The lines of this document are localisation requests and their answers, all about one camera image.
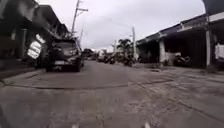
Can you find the dark building with awning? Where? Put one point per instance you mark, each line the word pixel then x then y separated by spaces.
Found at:
pixel 20 30

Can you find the tall utility pole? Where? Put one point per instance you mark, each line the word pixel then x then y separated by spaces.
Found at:
pixel 75 16

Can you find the dark pickup truck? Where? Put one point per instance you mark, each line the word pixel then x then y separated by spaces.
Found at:
pixel 64 53

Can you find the parked motorcycle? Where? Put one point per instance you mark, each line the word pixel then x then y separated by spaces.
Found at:
pixel 181 60

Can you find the grey concrete road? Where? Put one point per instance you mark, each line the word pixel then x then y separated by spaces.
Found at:
pixel 110 100

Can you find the grey utility pole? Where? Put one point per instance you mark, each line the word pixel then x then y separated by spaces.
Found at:
pixel 133 41

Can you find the row of parked motorcycles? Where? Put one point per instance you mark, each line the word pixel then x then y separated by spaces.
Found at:
pixel 115 59

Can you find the palm tree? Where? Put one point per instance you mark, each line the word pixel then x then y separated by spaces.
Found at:
pixel 124 45

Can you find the long building with roof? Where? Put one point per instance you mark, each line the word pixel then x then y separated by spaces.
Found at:
pixel 186 43

